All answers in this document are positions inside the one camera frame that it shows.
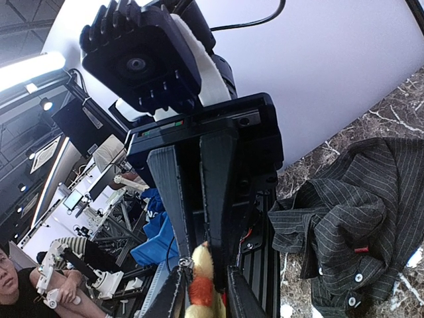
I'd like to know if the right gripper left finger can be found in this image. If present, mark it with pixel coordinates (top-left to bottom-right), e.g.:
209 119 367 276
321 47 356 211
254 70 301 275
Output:
145 265 191 318

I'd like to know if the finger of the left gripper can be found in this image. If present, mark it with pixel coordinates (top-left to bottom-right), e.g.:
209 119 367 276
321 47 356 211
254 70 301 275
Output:
199 129 239 292
147 147 195 257

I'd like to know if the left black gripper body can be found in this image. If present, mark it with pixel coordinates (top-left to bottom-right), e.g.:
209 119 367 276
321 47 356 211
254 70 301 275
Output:
127 93 284 210

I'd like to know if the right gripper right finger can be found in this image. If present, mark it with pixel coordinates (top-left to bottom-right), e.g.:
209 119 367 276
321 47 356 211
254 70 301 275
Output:
227 266 267 318

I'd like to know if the flower brooch green orange yellow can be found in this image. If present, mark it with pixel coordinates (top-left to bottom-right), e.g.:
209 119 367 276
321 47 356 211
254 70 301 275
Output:
185 241 227 318

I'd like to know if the black pinstriped shirt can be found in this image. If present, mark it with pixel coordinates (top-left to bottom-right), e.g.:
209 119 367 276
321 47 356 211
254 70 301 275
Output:
268 138 423 317

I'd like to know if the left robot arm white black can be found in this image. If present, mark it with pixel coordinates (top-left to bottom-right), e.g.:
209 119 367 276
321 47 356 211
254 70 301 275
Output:
101 1 283 290

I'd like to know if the seated person in black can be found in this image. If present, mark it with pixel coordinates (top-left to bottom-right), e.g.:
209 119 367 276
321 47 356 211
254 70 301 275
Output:
0 243 110 318

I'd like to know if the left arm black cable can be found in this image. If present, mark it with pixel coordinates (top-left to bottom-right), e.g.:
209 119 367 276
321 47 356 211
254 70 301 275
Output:
208 0 288 32

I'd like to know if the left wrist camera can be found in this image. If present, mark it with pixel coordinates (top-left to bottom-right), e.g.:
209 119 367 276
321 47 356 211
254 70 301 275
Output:
79 1 201 115

